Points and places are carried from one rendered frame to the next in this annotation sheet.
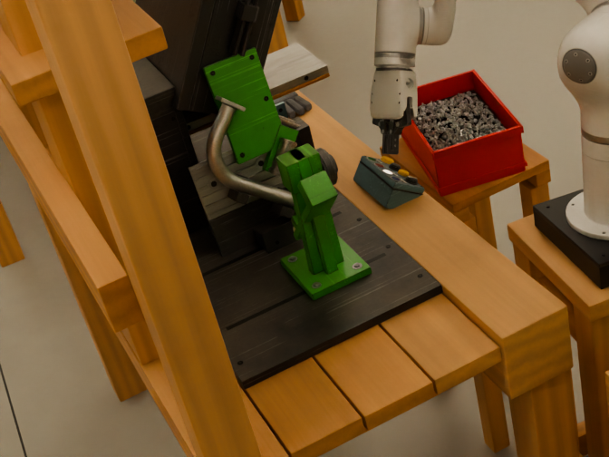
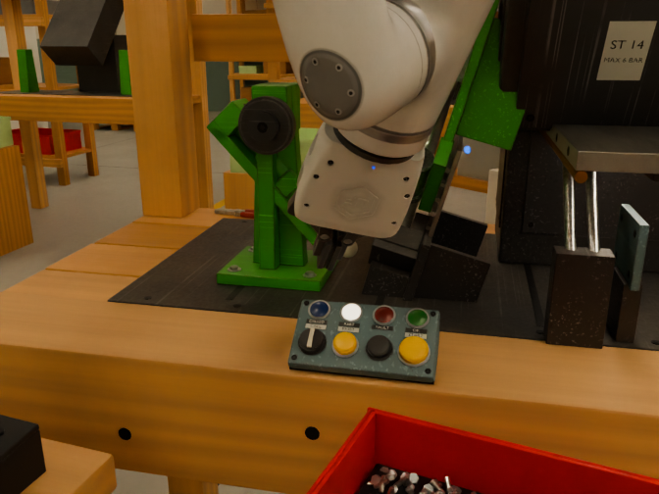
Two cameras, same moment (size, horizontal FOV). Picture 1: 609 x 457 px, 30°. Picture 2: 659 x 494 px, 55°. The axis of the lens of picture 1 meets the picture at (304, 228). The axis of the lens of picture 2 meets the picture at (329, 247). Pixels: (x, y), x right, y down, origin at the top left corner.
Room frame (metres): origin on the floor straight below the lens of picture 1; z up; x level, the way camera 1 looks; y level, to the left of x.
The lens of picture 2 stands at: (2.32, -0.75, 1.23)
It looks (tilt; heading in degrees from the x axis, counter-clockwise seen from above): 18 degrees down; 120
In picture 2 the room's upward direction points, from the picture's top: straight up
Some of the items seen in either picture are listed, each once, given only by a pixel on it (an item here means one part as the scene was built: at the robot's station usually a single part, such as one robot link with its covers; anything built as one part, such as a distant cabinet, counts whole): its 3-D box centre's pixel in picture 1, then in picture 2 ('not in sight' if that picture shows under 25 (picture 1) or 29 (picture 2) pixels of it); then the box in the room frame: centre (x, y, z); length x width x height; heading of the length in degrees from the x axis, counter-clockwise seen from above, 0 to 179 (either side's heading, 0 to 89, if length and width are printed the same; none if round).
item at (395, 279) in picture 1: (232, 209); (527, 281); (2.14, 0.14, 0.89); 1.10 x 0.42 x 0.02; 18
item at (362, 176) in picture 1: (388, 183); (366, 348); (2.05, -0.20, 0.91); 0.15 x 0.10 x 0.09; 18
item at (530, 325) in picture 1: (348, 184); (541, 430); (2.23, -0.12, 0.82); 1.50 x 0.14 x 0.15; 18
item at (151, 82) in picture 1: (136, 146); (604, 146); (2.20, 0.31, 1.07); 0.30 x 0.18 x 0.34; 18
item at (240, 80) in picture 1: (240, 101); (490, 86); (2.09, 0.06, 1.17); 0.13 x 0.12 x 0.20; 18
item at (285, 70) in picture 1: (235, 92); (622, 139); (2.25, 0.07, 1.11); 0.39 x 0.16 x 0.03; 108
